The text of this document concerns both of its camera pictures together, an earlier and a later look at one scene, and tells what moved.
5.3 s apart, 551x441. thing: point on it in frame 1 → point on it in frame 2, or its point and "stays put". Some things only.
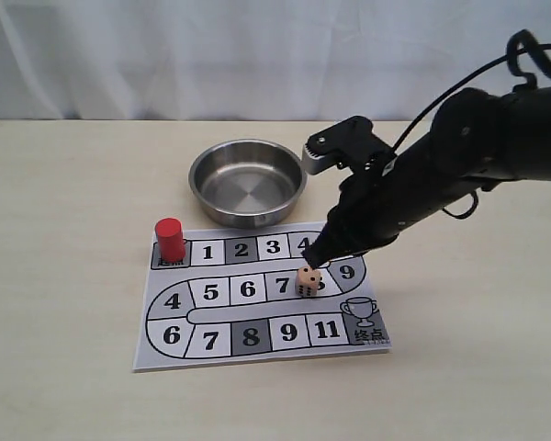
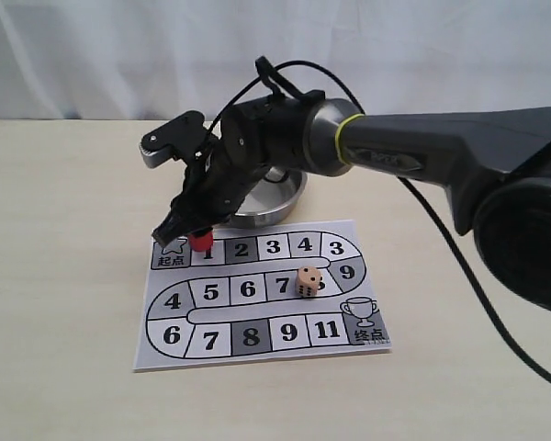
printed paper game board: x=233 y=299 stays put
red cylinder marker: x=172 y=247 → x=201 y=243
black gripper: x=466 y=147 → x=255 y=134
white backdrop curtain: x=250 y=60 stays put
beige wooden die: x=308 y=281 stays put
